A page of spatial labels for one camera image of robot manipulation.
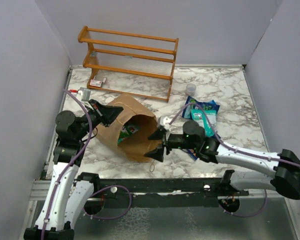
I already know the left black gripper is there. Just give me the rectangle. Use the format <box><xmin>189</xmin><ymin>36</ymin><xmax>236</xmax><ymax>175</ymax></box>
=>
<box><xmin>75</xmin><ymin>98</ymin><xmax>124</xmax><ymax>141</ymax></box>

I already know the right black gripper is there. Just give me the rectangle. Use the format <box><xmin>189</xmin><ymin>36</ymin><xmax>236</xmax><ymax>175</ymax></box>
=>
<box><xmin>144</xmin><ymin>128</ymin><xmax>198</xmax><ymax>162</ymax></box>

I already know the brown paper bag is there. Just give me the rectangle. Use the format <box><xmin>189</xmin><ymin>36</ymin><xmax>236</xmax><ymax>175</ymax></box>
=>
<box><xmin>96</xmin><ymin>94</ymin><xmax>160</xmax><ymax>163</ymax></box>

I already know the blue sweet chilli chips bag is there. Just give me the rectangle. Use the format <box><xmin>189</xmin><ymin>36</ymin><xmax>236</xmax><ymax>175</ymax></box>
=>
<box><xmin>185</xmin><ymin>149</ymin><xmax>198</xmax><ymax>161</ymax></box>

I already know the blue salt vinegar chips bag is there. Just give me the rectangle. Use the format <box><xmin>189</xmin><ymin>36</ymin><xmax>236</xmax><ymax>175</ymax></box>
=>
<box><xmin>181</xmin><ymin>96</ymin><xmax>220</xmax><ymax>120</ymax></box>

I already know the teal white snack packet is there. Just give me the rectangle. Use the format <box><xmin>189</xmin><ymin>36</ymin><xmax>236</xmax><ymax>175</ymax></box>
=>
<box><xmin>191</xmin><ymin>109</ymin><xmax>217</xmax><ymax>137</ymax></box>

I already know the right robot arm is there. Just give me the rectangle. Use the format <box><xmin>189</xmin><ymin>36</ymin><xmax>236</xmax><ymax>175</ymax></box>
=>
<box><xmin>145</xmin><ymin>120</ymin><xmax>300</xmax><ymax>200</ymax></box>

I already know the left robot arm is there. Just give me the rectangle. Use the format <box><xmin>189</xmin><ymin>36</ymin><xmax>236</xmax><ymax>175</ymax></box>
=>
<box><xmin>23</xmin><ymin>99</ymin><xmax>124</xmax><ymax>240</ymax></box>

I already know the green snack packet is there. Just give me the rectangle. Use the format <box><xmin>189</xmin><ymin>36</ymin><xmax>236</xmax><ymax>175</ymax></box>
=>
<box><xmin>117</xmin><ymin>122</ymin><xmax>141</xmax><ymax>144</ymax></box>

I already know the small red white box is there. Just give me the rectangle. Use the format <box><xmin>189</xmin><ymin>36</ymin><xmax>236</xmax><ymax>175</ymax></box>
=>
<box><xmin>89</xmin><ymin>77</ymin><xmax>107</xmax><ymax>88</ymax></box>

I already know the wooden shelf rack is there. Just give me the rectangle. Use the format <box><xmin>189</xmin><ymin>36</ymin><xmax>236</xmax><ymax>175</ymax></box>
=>
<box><xmin>77</xmin><ymin>26</ymin><xmax>179</xmax><ymax>102</ymax></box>

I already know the small clear plastic cup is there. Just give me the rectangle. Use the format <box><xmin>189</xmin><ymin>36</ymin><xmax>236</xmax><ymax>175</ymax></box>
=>
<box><xmin>185</xmin><ymin>83</ymin><xmax>197</xmax><ymax>97</ymax></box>

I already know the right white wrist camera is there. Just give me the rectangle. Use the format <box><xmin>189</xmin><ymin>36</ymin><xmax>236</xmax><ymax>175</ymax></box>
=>
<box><xmin>157</xmin><ymin>116</ymin><xmax>172</xmax><ymax>131</ymax></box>

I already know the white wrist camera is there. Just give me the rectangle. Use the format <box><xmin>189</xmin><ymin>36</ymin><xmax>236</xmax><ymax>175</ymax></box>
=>
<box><xmin>157</xmin><ymin>116</ymin><xmax>172</xmax><ymax>131</ymax></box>
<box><xmin>69</xmin><ymin>87</ymin><xmax>91</xmax><ymax>102</ymax></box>

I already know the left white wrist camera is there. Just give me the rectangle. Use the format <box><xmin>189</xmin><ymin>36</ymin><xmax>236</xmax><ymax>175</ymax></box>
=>
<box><xmin>69</xmin><ymin>87</ymin><xmax>91</xmax><ymax>102</ymax></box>

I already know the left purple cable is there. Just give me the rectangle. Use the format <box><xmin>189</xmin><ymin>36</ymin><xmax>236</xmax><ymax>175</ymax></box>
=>
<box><xmin>39</xmin><ymin>88</ymin><xmax>93</xmax><ymax>240</ymax></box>

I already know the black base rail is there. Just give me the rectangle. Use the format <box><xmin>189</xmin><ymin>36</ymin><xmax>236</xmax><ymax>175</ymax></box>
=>
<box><xmin>77</xmin><ymin>172</ymin><xmax>249</xmax><ymax>214</ymax></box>

